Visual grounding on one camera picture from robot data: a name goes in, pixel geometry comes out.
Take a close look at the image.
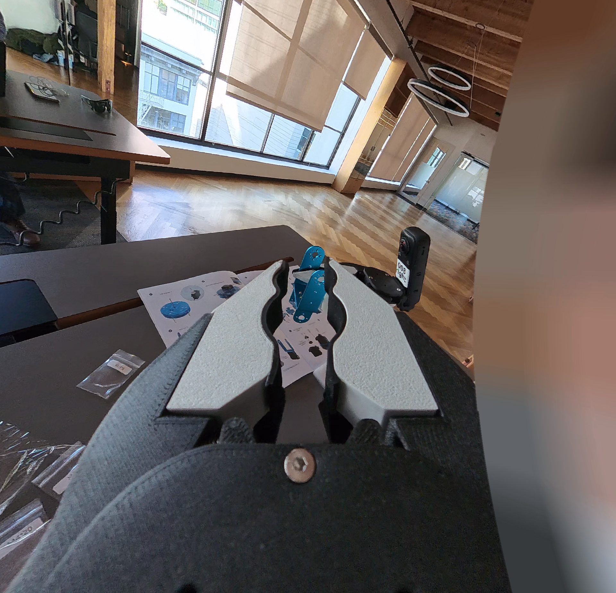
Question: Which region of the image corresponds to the beige roller blind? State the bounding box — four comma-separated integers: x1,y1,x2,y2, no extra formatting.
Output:
343,28,393,101
225,0,369,133
370,97,436,182

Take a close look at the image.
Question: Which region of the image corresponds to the blue metal bracket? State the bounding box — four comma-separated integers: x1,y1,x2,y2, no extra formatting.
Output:
288,246,329,323

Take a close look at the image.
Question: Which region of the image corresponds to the crumpled clear cellophane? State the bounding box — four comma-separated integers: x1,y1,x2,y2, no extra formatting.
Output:
0,419,58,488

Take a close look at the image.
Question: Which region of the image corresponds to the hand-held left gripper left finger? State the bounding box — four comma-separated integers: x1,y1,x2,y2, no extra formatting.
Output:
165,260,290,441

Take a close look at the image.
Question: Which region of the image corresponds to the large grid window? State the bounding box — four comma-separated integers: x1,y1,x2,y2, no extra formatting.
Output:
140,0,388,166

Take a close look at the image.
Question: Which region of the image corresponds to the wooden edged background desk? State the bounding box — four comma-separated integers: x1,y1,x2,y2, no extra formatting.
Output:
0,70,172,245

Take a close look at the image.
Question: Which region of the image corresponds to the coiled black cable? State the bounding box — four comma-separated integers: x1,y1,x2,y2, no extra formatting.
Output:
13,178,120,245

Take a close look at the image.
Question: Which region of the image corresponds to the clear plastic bag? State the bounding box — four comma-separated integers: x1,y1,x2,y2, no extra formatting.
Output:
0,498,55,561
76,349,146,400
33,440,88,498

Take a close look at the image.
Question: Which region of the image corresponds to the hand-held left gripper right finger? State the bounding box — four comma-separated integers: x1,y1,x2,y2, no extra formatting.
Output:
314,258,440,444

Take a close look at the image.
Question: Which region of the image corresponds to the patterned rug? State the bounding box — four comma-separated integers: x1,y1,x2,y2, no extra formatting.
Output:
426,198,482,244

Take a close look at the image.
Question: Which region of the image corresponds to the black desk mat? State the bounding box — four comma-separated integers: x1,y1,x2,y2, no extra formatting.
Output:
0,116,92,142

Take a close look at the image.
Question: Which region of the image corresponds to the black flat pad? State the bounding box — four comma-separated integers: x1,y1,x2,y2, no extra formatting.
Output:
0,279,59,335

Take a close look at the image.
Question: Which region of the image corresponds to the green duffel bag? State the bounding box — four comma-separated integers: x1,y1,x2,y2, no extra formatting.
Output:
7,27,61,55

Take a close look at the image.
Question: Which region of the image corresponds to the white instruction booklet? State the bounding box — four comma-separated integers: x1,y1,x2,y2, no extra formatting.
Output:
137,268,338,389

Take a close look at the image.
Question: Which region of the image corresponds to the black ring ceiling lamp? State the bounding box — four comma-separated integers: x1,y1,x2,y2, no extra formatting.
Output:
427,63,473,91
407,78,470,118

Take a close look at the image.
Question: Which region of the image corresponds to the frosted glass door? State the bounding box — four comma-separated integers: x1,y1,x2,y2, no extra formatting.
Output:
435,151,490,218

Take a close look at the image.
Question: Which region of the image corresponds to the wooden column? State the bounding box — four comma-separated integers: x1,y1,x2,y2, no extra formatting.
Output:
332,58,408,194
96,0,117,93

